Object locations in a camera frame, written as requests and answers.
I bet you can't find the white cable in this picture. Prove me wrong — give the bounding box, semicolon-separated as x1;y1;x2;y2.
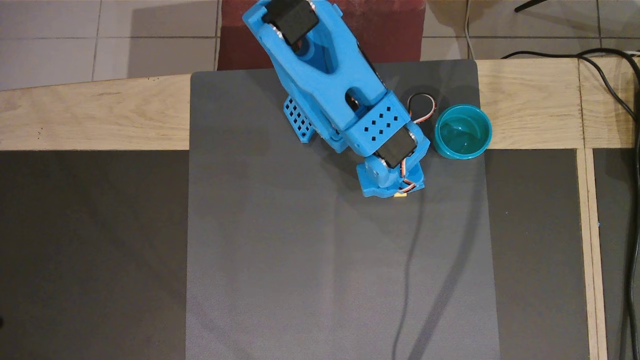
464;0;475;60

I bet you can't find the green plastic cup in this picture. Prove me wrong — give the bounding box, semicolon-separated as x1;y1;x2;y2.
434;103;493;160

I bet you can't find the dark grey table mat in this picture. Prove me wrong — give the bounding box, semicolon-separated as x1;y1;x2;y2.
185;59;501;360

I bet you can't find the servo wire loop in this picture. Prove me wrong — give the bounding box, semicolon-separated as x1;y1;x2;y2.
407;93;437;126

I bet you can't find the blue gripper body black servo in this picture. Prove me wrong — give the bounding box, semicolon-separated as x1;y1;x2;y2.
356;150;426;198

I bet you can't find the black cable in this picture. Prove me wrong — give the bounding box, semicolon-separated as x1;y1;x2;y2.
577;47;640;360
501;50;638;123

